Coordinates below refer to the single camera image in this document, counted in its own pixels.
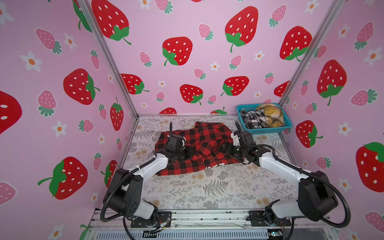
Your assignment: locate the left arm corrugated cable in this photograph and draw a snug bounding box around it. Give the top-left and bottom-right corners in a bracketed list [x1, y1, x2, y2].
[99, 157, 157, 223]

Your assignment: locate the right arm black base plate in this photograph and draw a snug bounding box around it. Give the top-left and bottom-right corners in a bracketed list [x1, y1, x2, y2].
[246, 210, 292, 227]

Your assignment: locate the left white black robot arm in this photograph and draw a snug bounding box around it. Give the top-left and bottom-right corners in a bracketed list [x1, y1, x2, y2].
[100, 134, 192, 225]

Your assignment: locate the red black plaid shirt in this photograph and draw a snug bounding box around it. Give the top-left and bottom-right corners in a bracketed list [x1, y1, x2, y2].
[157, 122, 241, 176]

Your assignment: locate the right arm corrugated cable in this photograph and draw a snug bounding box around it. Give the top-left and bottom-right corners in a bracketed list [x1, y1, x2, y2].
[235, 121, 352, 229]

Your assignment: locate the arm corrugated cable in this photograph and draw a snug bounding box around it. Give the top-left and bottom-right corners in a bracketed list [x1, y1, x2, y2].
[99, 157, 157, 223]
[235, 121, 352, 229]

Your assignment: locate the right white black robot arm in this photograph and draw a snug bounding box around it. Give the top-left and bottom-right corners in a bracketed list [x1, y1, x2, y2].
[220, 131, 338, 226]

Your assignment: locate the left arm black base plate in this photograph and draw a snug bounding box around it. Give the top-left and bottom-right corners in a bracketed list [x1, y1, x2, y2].
[131, 211, 172, 228]

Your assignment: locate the yellow plaid shirt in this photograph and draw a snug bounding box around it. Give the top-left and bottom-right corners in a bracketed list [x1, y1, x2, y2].
[257, 104, 285, 128]

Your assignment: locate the aluminium rail frame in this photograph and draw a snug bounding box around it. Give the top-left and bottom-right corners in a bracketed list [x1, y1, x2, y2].
[81, 209, 342, 240]

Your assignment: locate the teal plastic basket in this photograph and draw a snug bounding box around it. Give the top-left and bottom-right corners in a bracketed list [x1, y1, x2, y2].
[237, 103, 293, 135]

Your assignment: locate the black white plaid shirt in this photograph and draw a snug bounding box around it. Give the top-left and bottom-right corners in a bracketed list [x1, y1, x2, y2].
[240, 109, 267, 130]

